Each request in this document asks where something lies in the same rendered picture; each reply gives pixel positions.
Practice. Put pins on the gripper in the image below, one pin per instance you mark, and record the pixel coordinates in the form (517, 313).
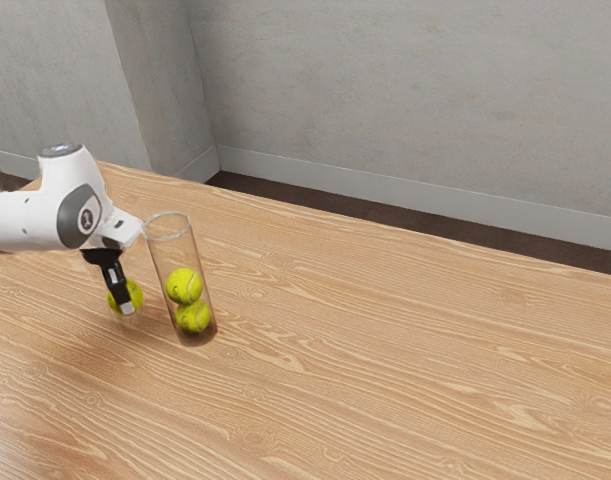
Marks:
(101, 256)

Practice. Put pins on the yellow-green tennis ball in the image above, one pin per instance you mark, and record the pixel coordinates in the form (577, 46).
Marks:
(134, 295)
(184, 286)
(193, 317)

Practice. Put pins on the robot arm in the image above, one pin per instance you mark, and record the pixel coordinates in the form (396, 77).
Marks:
(30, 215)

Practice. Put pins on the clear plastic ball tube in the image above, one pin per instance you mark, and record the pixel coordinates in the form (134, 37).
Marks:
(177, 260)

